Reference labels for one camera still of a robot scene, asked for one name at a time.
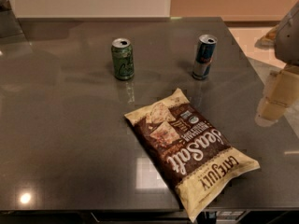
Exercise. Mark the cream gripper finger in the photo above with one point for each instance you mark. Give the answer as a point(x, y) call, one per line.
point(281, 90)

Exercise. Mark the brown chip bag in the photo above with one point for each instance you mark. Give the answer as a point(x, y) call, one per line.
point(194, 158)

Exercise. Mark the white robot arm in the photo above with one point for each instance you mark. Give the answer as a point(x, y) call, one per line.
point(286, 45)

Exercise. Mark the blue energy drink can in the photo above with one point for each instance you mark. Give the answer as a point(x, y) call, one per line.
point(203, 58)

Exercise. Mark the green soda can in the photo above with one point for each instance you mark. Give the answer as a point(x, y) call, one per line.
point(122, 58)

